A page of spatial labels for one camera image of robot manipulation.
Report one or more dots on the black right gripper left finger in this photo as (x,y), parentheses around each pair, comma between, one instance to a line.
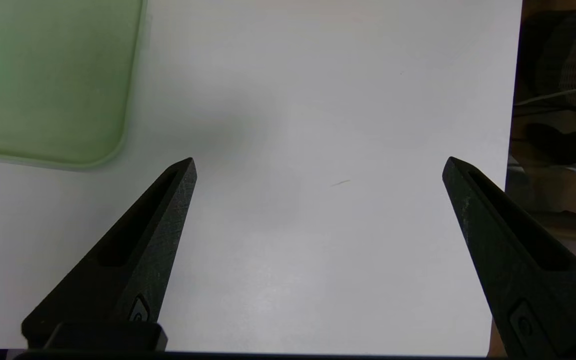
(128,260)

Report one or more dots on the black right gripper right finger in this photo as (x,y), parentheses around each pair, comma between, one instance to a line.
(518,270)

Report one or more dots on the dark woven stool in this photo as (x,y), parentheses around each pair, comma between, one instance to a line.
(568,55)

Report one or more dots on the light green plastic tray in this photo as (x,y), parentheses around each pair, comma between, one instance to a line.
(53,80)

